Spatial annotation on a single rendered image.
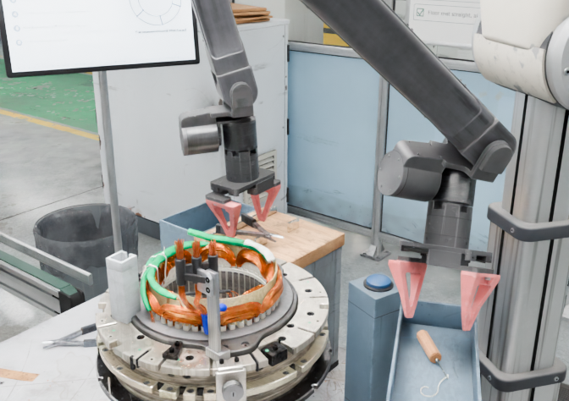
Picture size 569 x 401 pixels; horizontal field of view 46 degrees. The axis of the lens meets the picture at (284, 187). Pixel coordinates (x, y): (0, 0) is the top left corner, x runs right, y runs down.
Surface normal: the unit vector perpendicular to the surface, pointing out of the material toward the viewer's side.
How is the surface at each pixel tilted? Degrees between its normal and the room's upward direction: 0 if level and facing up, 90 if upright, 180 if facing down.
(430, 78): 105
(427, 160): 109
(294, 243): 0
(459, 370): 0
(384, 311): 90
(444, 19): 90
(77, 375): 0
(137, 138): 90
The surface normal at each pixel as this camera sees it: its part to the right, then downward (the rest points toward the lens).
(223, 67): 0.22, 0.35
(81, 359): 0.00, -0.94
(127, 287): 0.85, 0.18
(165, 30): 0.42, 0.20
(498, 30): -0.97, 0.09
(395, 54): 0.22, 0.63
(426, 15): -0.62, 0.27
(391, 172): -0.90, -0.15
